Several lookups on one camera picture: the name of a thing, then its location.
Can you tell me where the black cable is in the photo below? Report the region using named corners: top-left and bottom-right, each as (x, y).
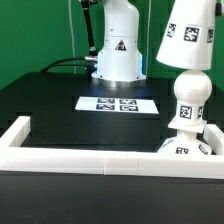
top-left (40, 56), bottom-right (98, 73)

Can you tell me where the white lamp base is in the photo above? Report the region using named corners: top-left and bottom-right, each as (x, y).
top-left (158, 119), bottom-right (212, 156)

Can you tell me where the white frame wall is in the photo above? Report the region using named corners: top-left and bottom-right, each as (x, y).
top-left (0, 116), bottom-right (224, 179)

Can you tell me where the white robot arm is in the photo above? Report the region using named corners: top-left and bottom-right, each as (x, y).
top-left (92, 0), bottom-right (224, 87)

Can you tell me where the marker tag sheet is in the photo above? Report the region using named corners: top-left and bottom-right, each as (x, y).
top-left (75, 96), bottom-right (158, 114)

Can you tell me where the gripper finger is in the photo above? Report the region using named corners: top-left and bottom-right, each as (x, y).
top-left (215, 0), bottom-right (224, 16)

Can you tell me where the white lamp shade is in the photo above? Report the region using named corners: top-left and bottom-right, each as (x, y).
top-left (156, 0), bottom-right (216, 70)

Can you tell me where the white lamp bulb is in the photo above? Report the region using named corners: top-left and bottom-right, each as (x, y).
top-left (174, 70), bottom-right (212, 126)

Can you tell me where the black hose on stand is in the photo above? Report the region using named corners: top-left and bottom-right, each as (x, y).
top-left (79, 0), bottom-right (98, 58)

